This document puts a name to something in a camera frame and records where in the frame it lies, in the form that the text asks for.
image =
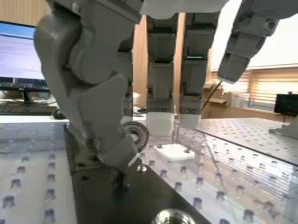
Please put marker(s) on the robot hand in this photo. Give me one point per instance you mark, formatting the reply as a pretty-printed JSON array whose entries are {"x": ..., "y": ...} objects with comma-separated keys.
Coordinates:
[{"x": 89, "y": 83}]

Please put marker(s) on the clear box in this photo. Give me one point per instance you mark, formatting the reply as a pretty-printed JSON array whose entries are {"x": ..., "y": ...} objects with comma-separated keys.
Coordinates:
[{"x": 248, "y": 173}]

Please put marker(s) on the computer screen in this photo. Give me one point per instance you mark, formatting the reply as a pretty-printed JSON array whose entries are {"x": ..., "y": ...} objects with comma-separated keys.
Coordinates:
[{"x": 18, "y": 56}]

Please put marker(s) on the black computer mouse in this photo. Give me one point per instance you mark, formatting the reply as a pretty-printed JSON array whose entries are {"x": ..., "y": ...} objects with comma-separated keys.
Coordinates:
[{"x": 59, "y": 115}]

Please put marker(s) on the black plate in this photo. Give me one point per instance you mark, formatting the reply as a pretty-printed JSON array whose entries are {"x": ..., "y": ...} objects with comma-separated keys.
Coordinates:
[{"x": 115, "y": 203}]

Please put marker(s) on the black keyboard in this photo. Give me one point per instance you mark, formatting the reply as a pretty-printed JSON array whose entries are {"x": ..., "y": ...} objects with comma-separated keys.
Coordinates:
[{"x": 22, "y": 108}]

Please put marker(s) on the silver round nut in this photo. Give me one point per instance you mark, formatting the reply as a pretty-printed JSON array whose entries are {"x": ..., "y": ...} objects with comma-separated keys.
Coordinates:
[{"x": 174, "y": 217}]

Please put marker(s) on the small white square block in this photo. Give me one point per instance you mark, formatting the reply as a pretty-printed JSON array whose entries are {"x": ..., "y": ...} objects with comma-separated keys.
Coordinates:
[{"x": 174, "y": 153}]

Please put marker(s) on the small black screen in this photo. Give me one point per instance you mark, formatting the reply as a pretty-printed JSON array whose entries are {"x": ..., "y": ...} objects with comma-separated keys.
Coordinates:
[{"x": 287, "y": 105}]

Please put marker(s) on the metal bearing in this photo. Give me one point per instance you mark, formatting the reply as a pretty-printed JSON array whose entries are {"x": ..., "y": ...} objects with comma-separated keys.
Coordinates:
[{"x": 140, "y": 133}]

